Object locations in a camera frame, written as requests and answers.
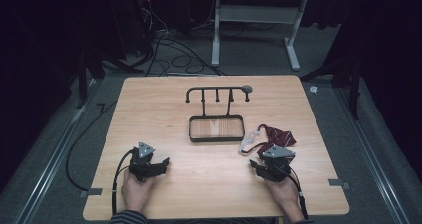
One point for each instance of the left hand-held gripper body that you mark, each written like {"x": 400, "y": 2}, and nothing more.
{"x": 142, "y": 166}

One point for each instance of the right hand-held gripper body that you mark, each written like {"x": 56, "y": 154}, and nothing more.
{"x": 277, "y": 166}

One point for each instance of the dark red striped necktie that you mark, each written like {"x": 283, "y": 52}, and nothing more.
{"x": 277, "y": 137}

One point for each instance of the black metal rack with tray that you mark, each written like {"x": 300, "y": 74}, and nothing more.
{"x": 216, "y": 128}

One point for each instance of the person's left hand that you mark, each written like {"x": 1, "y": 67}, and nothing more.
{"x": 136, "y": 192}

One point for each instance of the person's right hand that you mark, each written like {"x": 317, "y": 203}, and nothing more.
{"x": 285, "y": 197}

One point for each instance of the grey tape strip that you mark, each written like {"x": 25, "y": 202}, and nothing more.
{"x": 339, "y": 183}
{"x": 91, "y": 192}

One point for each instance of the crumpled white paper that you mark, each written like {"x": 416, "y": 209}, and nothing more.
{"x": 314, "y": 89}

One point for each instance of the black stand leg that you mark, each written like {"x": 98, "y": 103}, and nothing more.
{"x": 81, "y": 81}
{"x": 355, "y": 91}

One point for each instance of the metal floor rail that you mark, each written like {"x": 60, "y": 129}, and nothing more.
{"x": 49, "y": 167}
{"x": 375, "y": 157}

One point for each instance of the white metal desk frame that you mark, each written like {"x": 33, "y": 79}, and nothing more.
{"x": 253, "y": 15}

